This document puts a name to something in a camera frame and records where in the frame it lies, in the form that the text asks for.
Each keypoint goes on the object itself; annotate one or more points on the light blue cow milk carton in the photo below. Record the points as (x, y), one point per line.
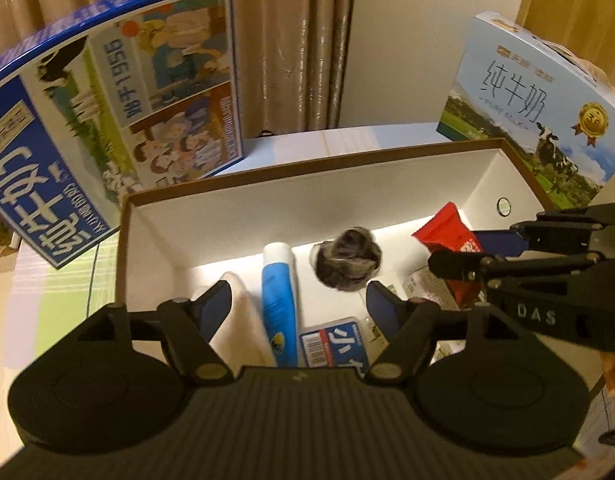
(512, 100)

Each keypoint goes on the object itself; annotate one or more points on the brown cardboard box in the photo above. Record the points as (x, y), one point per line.
(287, 210)

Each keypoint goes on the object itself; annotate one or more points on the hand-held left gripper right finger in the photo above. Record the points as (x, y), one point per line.
(382, 305)

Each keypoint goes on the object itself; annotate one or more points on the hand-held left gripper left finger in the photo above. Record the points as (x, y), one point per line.
(215, 305)

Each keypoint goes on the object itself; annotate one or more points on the red snack packet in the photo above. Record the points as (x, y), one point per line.
(442, 230)

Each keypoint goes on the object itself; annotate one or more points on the checkered tablecloth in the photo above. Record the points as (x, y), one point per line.
(52, 310)

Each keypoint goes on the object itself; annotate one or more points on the blue and white tube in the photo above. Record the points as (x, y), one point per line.
(277, 300)

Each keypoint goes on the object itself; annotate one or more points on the blue white wipes packet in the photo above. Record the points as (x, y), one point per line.
(332, 340)

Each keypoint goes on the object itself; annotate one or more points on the dark blue milk carton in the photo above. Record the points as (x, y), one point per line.
(112, 110)

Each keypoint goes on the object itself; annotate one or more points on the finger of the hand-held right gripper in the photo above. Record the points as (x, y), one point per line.
(467, 265)
(562, 232)

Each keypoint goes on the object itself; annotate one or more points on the white cloth ball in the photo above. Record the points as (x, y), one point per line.
(247, 320)

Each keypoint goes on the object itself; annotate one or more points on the green and white box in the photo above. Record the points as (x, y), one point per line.
(422, 285)

